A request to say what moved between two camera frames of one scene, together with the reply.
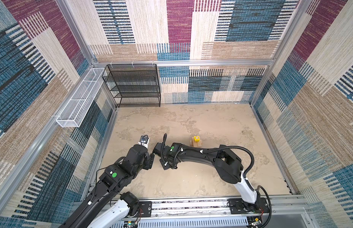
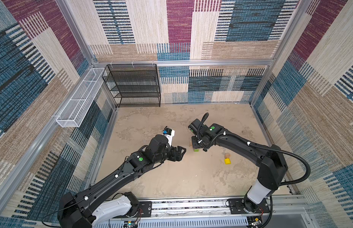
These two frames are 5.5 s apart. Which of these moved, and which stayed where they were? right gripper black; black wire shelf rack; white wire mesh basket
Moved: right gripper black
Stayed: black wire shelf rack; white wire mesh basket
